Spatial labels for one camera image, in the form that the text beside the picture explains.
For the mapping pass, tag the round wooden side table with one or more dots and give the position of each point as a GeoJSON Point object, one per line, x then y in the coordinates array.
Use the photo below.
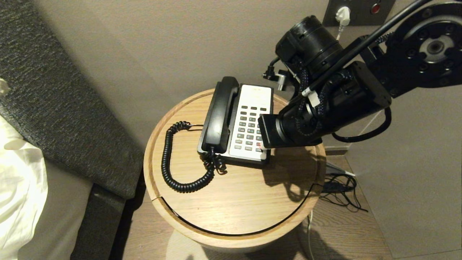
{"type": "Point", "coordinates": [234, 195]}

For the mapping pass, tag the white and black phone base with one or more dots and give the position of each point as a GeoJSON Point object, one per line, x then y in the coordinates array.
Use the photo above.
{"type": "Point", "coordinates": [254, 97]}

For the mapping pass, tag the beige bed sheet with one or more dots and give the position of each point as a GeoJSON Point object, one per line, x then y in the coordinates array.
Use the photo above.
{"type": "Point", "coordinates": [57, 216]}

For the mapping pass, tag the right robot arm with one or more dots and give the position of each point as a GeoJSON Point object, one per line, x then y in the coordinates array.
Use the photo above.
{"type": "Point", "coordinates": [415, 68]}

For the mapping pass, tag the grey fabric headboard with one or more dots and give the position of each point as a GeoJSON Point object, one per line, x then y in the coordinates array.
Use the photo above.
{"type": "Point", "coordinates": [54, 101]}

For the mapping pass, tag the black phone handset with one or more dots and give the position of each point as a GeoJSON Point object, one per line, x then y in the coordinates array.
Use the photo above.
{"type": "Point", "coordinates": [220, 115]}

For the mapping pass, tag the dark bed frame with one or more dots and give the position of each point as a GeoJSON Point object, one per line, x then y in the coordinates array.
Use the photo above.
{"type": "Point", "coordinates": [97, 224]}

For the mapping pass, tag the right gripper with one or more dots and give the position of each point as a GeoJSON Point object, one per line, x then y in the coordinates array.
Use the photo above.
{"type": "Point", "coordinates": [292, 126]}

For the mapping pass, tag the grey wall socket panel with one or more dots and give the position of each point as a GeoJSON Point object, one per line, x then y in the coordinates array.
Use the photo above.
{"type": "Point", "coordinates": [361, 14]}

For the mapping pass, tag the white bed linen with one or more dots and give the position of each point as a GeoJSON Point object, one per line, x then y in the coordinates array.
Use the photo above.
{"type": "Point", "coordinates": [18, 187]}

